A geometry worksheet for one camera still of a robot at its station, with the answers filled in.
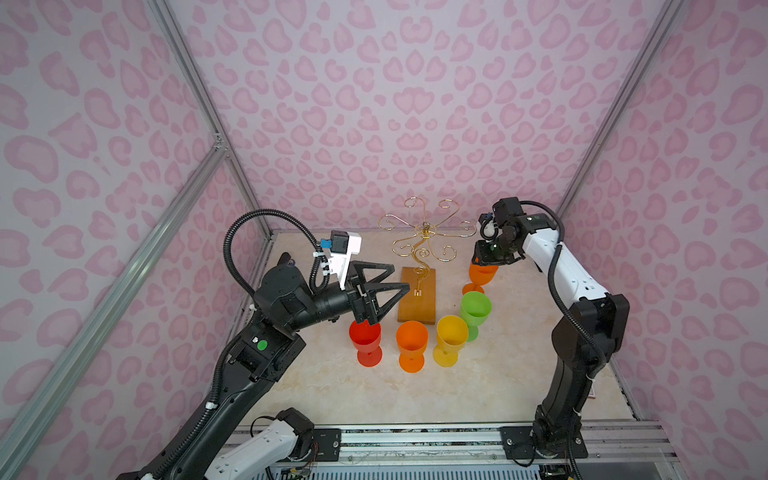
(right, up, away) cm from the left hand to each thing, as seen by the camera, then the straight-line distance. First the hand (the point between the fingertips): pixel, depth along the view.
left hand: (400, 276), depth 51 cm
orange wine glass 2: (+4, -18, +27) cm, 33 cm away
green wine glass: (+22, -12, +35) cm, 43 cm away
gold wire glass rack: (+7, +10, +26) cm, 28 cm away
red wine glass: (-8, -17, +25) cm, 31 cm away
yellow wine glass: (+15, -18, +30) cm, 38 cm away
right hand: (+25, +4, +36) cm, 44 cm away
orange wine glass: (+26, -2, +42) cm, 49 cm away
